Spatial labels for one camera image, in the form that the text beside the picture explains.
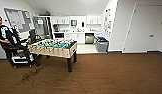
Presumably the white two-door base cabinet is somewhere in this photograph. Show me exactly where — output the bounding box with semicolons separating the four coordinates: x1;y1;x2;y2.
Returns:
65;32;86;44

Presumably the blue-lid waste bin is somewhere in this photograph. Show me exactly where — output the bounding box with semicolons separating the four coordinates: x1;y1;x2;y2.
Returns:
95;35;106;40

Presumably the black-lid grey waste bin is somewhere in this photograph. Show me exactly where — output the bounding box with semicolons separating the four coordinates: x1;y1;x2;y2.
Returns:
96;40;110;53

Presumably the black built-in microwave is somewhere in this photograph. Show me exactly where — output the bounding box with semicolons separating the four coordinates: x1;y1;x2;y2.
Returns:
54;32;65;39

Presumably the grey paper towel dispenser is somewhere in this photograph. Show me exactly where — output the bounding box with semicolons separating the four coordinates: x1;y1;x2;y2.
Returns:
70;19;78;27

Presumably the green wooden foosball table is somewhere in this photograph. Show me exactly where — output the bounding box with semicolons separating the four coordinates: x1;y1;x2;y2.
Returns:
27;38;78;74

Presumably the black coffee maker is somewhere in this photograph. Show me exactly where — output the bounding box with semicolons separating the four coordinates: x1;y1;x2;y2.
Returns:
52;23;61;33

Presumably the white room door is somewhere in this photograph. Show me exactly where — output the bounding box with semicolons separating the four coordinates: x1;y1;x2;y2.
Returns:
123;4;161;53

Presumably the white wall cabinet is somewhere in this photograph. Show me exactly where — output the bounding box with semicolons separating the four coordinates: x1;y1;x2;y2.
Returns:
51;16;71;25
85;16;102;25

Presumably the large printed wall poster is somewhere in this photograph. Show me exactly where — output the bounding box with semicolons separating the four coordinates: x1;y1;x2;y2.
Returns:
103;8;113;38

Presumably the grey wall frame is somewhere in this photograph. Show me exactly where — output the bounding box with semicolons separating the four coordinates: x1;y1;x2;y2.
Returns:
4;8;35;33

